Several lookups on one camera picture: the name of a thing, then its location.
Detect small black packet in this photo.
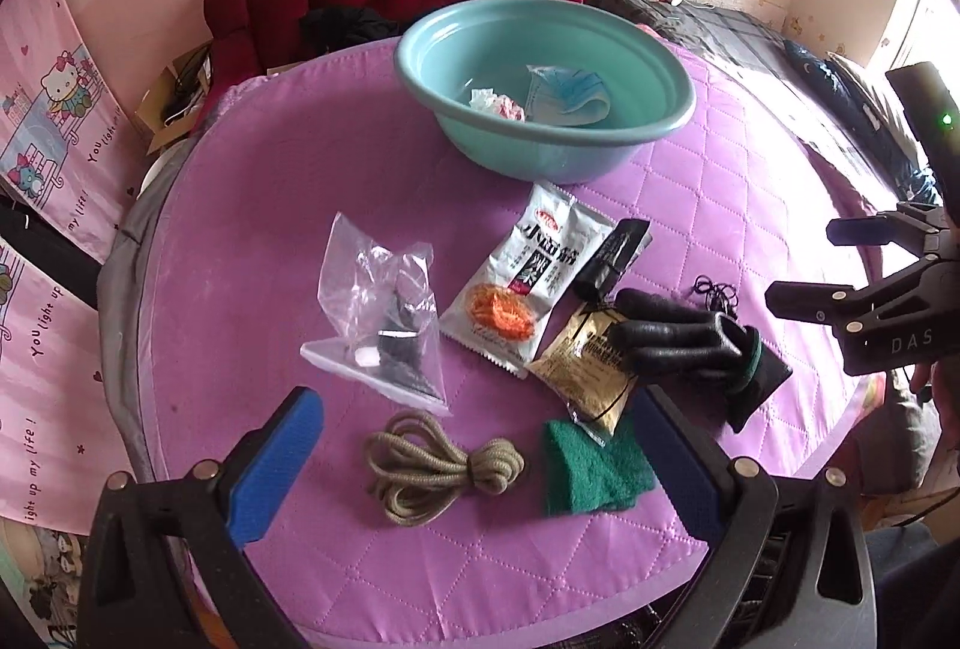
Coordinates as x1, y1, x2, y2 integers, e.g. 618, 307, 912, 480
573, 218, 654, 302

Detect black hanging garment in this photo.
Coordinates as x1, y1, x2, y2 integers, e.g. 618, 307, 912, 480
0, 197, 103, 313

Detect gold soy milk powder packet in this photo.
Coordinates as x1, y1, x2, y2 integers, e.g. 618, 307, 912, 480
525, 302, 647, 445

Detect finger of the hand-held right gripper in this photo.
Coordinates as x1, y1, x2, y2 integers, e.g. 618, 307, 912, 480
826, 203, 947, 260
765, 255, 942, 341

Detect cardboard box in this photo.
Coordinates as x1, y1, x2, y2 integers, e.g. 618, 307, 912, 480
135, 45, 220, 156

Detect green scouring pad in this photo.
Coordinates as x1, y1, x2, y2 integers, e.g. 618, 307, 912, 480
541, 419, 660, 517

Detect grey bed sheet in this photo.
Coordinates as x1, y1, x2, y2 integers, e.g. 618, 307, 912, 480
96, 165, 170, 477

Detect beige rope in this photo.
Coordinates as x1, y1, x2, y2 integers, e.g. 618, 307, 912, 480
365, 413, 527, 528

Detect purple quilted mat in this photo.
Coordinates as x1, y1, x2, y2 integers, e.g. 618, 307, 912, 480
135, 38, 925, 636

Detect dark checked blanket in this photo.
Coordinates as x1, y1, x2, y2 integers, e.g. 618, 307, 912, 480
591, 0, 940, 209

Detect black cloth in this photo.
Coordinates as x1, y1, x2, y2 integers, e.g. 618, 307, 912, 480
299, 6, 404, 58

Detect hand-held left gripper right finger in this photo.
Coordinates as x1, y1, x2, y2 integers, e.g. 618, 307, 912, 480
634, 385, 878, 649

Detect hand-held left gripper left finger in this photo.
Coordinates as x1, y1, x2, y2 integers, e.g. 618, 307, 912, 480
79, 385, 325, 649

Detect pink cartoon print curtain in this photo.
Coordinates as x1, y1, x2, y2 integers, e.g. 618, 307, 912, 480
0, 242, 152, 539
0, 0, 149, 265

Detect white snack packet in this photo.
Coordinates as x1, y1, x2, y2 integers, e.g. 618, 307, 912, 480
439, 182, 617, 379

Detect blue face mask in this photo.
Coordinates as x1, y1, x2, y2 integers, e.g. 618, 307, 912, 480
525, 65, 613, 126

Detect teal plastic basin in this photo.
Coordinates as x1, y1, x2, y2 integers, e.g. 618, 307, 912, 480
395, 0, 697, 185

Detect crumpled white tissue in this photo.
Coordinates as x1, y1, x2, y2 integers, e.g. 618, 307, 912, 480
469, 86, 530, 126

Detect clear plastic bag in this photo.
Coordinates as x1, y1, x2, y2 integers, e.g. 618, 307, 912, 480
300, 212, 453, 417

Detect black rubber glove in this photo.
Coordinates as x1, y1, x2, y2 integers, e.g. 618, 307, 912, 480
609, 288, 794, 435

